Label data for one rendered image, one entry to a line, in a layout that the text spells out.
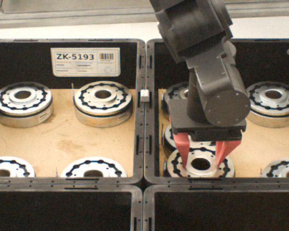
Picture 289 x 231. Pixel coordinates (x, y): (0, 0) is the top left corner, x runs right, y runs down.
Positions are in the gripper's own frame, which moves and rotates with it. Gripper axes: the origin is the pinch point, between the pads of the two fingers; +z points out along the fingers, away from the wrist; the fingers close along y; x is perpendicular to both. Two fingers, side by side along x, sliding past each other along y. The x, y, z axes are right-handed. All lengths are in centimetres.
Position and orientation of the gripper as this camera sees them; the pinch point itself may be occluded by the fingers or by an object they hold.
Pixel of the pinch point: (201, 160)
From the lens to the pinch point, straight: 99.0
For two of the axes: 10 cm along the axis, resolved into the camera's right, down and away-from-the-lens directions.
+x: -1.0, -6.2, 7.8
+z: -0.4, 7.9, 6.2
